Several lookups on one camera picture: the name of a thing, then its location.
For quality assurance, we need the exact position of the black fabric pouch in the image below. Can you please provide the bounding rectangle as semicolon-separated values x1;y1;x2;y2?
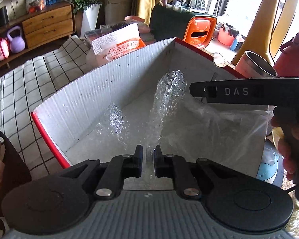
0;131;32;234

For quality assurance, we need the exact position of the steel white tumbler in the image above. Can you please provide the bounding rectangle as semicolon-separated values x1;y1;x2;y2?
235;51;278;78

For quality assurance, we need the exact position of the purple kettlebell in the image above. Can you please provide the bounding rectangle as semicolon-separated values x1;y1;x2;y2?
7;26;26;54

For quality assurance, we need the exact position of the black cylinder speaker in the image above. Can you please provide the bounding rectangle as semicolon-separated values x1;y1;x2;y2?
0;6;9;27

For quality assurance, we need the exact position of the black white checkered tablecloth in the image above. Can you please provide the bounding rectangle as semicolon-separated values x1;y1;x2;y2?
0;36;91;179

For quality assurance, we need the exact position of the red water bottle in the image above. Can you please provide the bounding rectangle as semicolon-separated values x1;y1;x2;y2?
274;33;299;77

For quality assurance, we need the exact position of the red white cardboard box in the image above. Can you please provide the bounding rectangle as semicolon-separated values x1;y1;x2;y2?
32;39;271;177

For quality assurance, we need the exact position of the white tall planter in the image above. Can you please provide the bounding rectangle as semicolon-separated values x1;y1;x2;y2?
80;3;100;38

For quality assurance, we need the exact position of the wooden tv sideboard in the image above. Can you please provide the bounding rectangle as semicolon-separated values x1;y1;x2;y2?
0;2;76;68

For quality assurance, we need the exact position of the person right hand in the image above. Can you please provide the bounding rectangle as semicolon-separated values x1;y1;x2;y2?
270;118;299;181

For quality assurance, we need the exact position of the pink small case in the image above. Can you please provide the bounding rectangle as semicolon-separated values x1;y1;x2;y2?
0;37;10;61

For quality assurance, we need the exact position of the white tissue pack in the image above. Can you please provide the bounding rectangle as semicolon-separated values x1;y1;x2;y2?
86;23;146;68

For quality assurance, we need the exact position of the green orange tissue organizer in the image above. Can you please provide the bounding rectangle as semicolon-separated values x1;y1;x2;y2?
149;4;217;49

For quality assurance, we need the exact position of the clear bag of snacks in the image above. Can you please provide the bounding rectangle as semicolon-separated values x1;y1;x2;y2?
25;0;45;13

